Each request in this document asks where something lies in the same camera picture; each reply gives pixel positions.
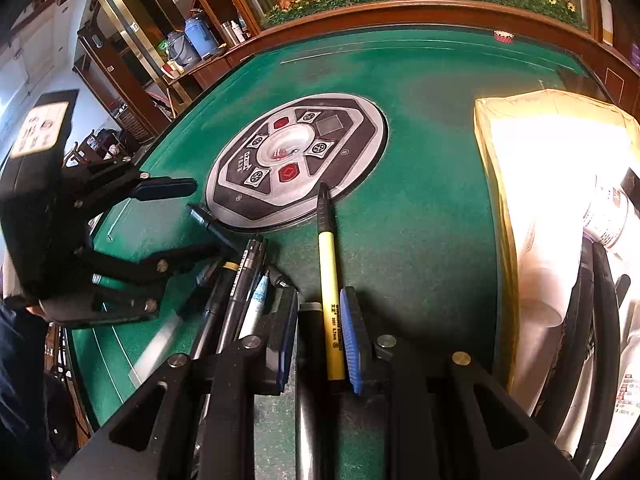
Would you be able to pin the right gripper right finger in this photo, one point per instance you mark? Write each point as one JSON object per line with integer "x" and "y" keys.
{"x": 447, "y": 418}

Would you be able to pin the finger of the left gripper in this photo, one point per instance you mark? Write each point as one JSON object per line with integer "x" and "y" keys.
{"x": 163, "y": 188}

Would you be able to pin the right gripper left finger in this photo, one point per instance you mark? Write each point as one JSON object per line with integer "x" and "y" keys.
{"x": 196, "y": 417}

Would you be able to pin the black electrical tape roll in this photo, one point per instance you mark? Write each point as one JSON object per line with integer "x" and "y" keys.
{"x": 591, "y": 330}

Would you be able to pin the yellow black pen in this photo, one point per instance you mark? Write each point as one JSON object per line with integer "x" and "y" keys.
{"x": 330, "y": 295}

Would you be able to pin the long black marker pen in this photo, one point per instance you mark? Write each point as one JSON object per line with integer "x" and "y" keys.
{"x": 206, "y": 219}

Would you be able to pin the round mahjong table control panel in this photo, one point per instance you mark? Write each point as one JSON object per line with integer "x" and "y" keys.
{"x": 267, "y": 177}

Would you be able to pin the black marker white stripe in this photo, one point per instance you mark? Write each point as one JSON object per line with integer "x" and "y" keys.
{"x": 242, "y": 289}

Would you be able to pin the marker with yellow cap label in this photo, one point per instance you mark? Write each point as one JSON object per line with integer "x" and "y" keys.
{"x": 215, "y": 304}

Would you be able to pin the grey thermos jug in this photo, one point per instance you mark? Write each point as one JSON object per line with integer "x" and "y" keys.
{"x": 180, "y": 50}

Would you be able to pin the black marker cream cap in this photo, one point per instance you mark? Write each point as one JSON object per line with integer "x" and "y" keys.
{"x": 309, "y": 366}

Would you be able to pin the grey cap marker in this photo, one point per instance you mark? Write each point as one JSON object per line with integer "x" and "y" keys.
{"x": 255, "y": 307}

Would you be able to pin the blue thermos jug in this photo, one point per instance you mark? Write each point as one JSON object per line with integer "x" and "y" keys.
{"x": 200, "y": 36}

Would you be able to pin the white bottle with red label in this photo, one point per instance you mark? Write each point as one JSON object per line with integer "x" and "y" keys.
{"x": 611, "y": 219}

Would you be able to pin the yellow cardboard tray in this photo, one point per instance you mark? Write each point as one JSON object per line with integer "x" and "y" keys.
{"x": 548, "y": 150}

